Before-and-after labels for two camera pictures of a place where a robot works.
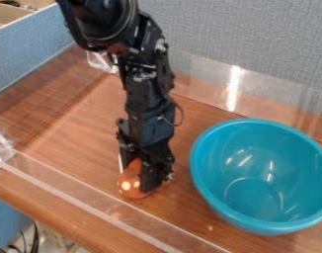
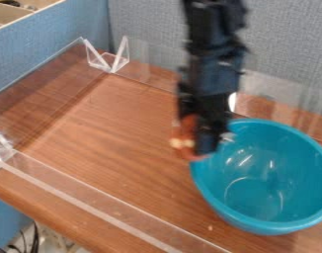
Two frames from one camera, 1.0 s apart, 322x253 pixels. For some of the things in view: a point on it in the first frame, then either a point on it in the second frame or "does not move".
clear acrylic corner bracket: x=103 y=60 does not move
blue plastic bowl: x=262 y=173 does not move
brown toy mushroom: x=130 y=182 to x=183 y=139
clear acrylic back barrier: x=253 y=92 does not move
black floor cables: x=36 y=240 does not move
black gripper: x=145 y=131 to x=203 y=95
